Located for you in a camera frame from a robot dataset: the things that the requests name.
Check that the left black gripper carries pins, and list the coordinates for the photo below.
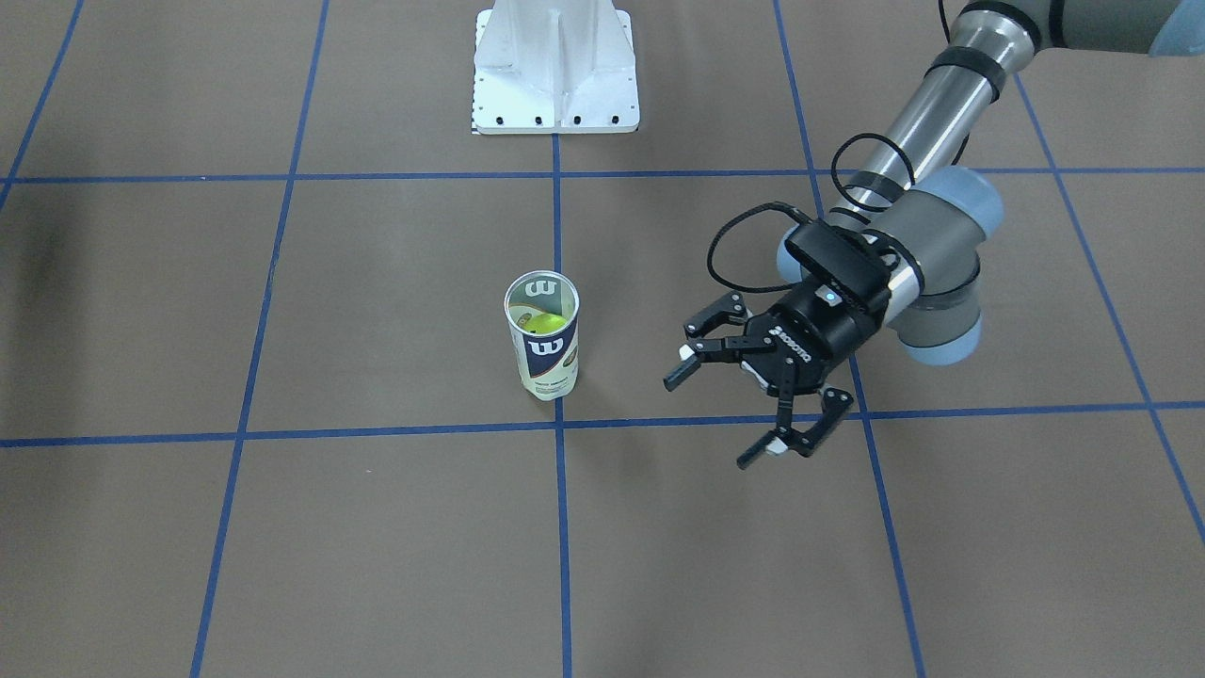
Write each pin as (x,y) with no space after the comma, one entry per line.
(817,336)

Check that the yellow tennis ball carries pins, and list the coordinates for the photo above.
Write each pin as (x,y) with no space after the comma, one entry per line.
(542,323)

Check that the clear tennis ball can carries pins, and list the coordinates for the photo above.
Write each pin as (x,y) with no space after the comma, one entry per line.
(547,365)

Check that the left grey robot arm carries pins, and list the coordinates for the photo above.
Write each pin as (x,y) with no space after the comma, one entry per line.
(899,249)

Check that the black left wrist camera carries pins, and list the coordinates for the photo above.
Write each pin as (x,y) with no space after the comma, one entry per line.
(845,262)

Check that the white metal base plate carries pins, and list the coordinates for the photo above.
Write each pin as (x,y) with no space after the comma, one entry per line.
(554,68)

